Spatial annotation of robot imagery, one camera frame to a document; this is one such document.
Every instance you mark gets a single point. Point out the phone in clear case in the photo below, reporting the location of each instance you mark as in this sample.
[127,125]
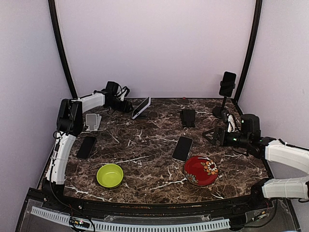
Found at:
[182,149]

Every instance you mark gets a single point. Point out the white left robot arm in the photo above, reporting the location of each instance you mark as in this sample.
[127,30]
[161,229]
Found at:
[70,124]

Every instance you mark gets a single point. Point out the black right frame post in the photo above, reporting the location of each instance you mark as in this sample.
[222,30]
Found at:
[250,49]

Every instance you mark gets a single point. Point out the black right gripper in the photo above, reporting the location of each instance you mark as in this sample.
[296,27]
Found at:
[222,132]

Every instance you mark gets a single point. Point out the black pole phone stand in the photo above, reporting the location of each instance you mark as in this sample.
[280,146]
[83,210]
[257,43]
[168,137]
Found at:
[217,110]

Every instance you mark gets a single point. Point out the white slotted cable duct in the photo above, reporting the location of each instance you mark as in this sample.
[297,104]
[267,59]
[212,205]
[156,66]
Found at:
[129,224]

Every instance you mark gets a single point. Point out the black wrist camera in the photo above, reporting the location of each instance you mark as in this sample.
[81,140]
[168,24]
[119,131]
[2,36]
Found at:
[112,87]
[250,123]

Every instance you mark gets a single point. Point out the black left frame post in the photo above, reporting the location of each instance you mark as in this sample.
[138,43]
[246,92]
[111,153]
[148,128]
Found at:
[61,49]

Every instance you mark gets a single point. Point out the black phone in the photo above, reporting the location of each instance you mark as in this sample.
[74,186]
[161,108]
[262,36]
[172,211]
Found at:
[227,84]

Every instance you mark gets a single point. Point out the white folding phone stand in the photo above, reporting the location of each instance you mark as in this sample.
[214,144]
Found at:
[92,122]

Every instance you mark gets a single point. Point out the lavender phone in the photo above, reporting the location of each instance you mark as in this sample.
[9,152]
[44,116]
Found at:
[140,108]

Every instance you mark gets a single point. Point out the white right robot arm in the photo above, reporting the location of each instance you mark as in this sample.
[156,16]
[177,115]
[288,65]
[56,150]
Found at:
[268,149]

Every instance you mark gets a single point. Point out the purple phone dark screen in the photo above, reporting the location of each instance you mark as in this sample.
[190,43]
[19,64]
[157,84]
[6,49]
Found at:
[86,147]

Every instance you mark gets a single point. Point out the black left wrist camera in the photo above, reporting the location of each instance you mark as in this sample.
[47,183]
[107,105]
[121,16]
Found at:
[112,87]

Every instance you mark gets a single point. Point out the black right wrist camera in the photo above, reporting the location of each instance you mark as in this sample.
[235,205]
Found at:
[250,123]

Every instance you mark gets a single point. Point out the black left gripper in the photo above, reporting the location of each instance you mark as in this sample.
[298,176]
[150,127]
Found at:
[126,108]

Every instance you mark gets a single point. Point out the lime green bowl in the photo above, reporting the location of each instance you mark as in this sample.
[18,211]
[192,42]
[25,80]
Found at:
[110,175]

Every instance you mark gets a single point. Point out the red floral plate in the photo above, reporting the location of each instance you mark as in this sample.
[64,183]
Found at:
[200,170]

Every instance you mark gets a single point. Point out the black front rail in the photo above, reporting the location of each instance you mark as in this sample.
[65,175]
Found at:
[95,206]

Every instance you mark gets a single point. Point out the black folding phone stand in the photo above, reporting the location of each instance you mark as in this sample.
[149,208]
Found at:
[188,117]

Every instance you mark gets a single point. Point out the black frame post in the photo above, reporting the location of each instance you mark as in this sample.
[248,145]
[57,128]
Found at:
[250,49]
[61,49]

